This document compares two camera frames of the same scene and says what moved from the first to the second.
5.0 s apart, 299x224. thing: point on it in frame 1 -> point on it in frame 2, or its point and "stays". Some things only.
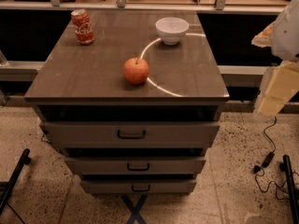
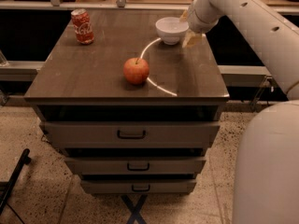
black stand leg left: x=7 y=187 stays
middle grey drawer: x=135 y=164 stays
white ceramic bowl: x=171 y=30 stays
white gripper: x=287 y=36 -> x=193 y=22
